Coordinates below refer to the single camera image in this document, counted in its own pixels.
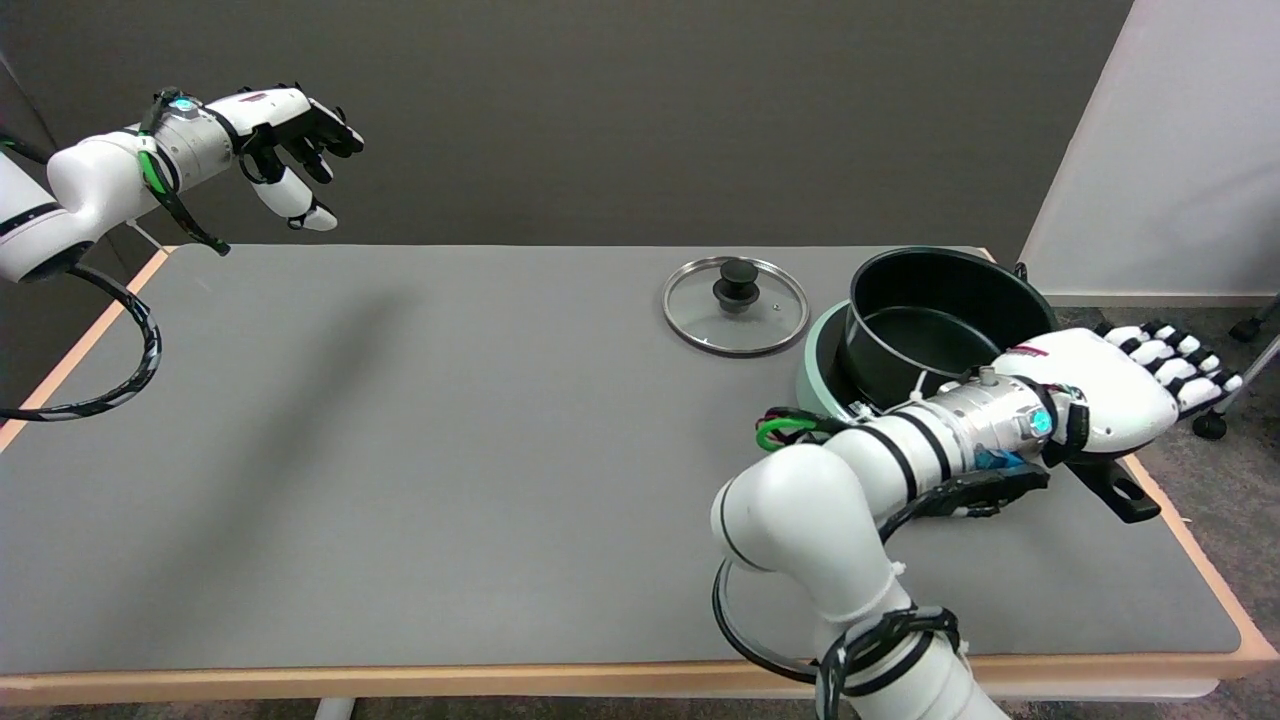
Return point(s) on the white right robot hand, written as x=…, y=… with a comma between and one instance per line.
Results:
x=1110, y=390

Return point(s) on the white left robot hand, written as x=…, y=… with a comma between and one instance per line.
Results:
x=270, y=110

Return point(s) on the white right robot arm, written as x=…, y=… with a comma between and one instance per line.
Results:
x=800, y=510

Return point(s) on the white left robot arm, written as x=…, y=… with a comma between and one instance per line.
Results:
x=90, y=180

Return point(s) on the chair leg with caster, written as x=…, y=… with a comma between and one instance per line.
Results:
x=1210, y=425
x=1250, y=328

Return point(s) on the white partition panel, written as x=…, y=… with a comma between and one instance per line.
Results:
x=1180, y=150

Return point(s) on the green induction cooker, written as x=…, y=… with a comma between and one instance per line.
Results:
x=820, y=370

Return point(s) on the grey table mat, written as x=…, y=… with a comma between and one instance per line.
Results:
x=450, y=450

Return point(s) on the glass lid with black knob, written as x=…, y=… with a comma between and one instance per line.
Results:
x=700, y=320

